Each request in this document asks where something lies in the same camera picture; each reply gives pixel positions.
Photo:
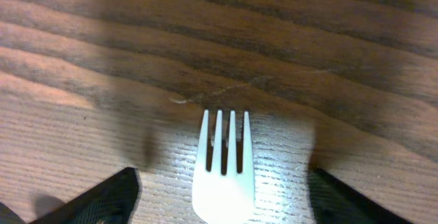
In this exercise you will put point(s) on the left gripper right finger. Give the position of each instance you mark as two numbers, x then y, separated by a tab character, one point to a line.
333	201

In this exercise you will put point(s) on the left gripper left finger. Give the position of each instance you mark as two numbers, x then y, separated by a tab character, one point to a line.
113	201

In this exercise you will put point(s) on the white plastic fork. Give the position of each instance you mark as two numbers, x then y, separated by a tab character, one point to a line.
228	198

